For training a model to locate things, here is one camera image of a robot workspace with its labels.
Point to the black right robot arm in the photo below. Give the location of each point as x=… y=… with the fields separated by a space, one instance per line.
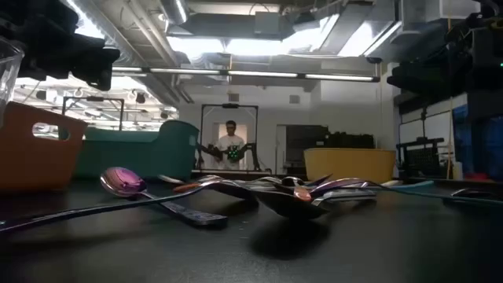
x=487 y=43

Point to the background black robot arm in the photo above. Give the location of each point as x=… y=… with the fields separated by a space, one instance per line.
x=251 y=151
x=212 y=151

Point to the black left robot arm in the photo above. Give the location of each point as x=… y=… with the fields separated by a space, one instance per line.
x=39 y=19

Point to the clear plastic bin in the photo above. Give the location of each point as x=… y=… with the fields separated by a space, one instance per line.
x=9 y=70

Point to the teal plastic bin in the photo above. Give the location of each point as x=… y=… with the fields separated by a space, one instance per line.
x=137 y=157

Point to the orange plastic bin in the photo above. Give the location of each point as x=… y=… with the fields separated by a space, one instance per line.
x=35 y=165

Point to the yellow plastic bin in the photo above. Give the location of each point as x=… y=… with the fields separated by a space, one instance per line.
x=353 y=165

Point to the black background cabinet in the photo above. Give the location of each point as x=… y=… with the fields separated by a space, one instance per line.
x=306 y=141

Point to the person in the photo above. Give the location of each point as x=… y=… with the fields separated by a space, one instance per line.
x=230 y=147

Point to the long ceiling light bar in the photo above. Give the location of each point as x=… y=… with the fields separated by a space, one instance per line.
x=259 y=74

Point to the grey ceiling unit box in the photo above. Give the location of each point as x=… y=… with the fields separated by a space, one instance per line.
x=269 y=21

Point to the background workstation table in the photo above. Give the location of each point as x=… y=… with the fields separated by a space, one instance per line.
x=236 y=172

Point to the black background station frame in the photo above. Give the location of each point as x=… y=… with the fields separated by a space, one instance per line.
x=94 y=98
x=230 y=105

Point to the black ceiling dome camera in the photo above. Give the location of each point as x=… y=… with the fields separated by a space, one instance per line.
x=374 y=60

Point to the blue wall panel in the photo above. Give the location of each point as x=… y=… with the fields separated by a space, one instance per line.
x=463 y=145

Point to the round silver air duct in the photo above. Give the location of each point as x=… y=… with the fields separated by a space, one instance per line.
x=177 y=9

